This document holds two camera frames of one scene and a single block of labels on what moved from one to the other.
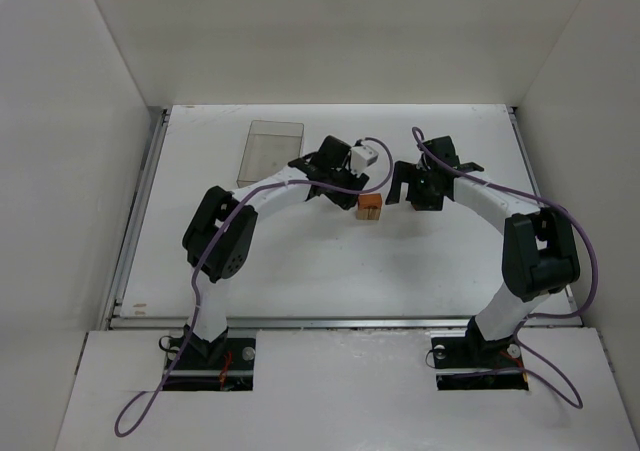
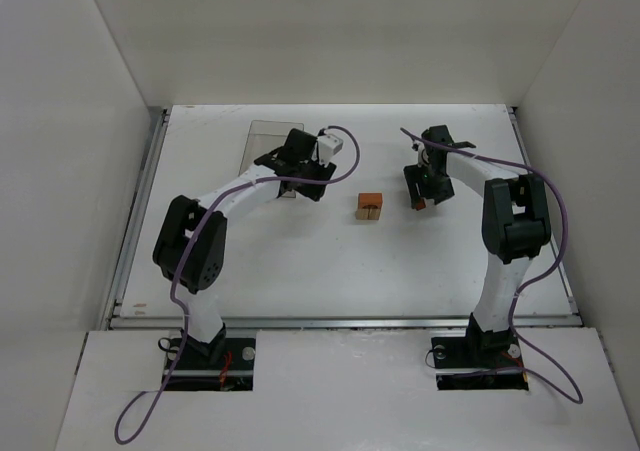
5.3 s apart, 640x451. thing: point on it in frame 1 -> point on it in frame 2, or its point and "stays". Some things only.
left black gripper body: (347, 191) -> (310, 177)
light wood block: (362, 214) stays
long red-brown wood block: (370, 201) stays
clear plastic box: (271, 146) stays
